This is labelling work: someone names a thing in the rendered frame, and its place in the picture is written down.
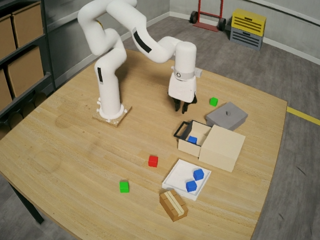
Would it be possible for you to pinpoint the red block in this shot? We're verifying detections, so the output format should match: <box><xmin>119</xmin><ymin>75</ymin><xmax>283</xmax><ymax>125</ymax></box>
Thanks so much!
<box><xmin>148</xmin><ymin>156</ymin><xmax>158</xmax><ymax>168</ymax></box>

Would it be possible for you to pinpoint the green block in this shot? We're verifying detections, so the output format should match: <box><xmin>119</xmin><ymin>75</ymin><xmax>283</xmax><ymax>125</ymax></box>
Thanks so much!
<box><xmin>119</xmin><ymin>182</ymin><xmax>129</xmax><ymax>193</ymax></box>
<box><xmin>210</xmin><ymin>97</ymin><xmax>218</xmax><ymax>107</ymax></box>

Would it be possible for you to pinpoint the blue block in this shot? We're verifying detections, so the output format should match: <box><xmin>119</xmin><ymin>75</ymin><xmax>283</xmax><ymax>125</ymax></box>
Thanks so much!
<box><xmin>193</xmin><ymin>169</ymin><xmax>204</xmax><ymax>181</ymax></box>
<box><xmin>188</xmin><ymin>136</ymin><xmax>198</xmax><ymax>144</ymax></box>
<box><xmin>185</xmin><ymin>180</ymin><xmax>197</xmax><ymax>193</ymax></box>

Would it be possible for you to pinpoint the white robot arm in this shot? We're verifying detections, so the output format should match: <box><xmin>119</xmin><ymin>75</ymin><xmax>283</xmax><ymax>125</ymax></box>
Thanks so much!
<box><xmin>77</xmin><ymin>0</ymin><xmax>203</xmax><ymax>120</ymax></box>

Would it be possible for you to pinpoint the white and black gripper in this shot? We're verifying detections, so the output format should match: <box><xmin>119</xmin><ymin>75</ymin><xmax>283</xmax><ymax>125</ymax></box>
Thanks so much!
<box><xmin>167</xmin><ymin>72</ymin><xmax>197</xmax><ymax>114</ymax></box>

